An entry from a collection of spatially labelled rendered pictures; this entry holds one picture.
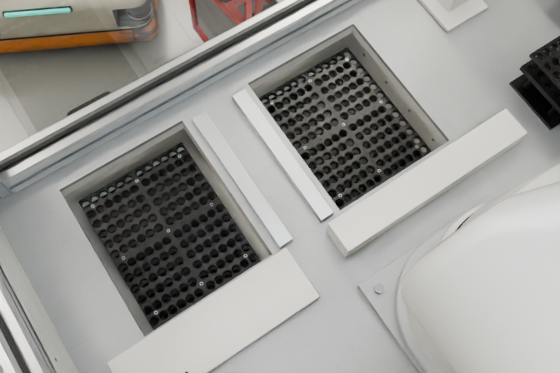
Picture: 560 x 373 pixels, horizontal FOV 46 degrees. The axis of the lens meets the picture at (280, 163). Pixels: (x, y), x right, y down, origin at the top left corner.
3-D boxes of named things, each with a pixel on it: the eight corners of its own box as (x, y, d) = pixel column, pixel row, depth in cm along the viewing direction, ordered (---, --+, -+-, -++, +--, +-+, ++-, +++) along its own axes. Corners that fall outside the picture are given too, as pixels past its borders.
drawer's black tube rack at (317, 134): (257, 116, 111) (257, 98, 105) (342, 67, 115) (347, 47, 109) (334, 222, 105) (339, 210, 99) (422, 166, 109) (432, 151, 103)
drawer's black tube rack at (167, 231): (87, 214, 104) (77, 201, 98) (185, 157, 108) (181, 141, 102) (159, 335, 97) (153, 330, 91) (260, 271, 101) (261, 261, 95)
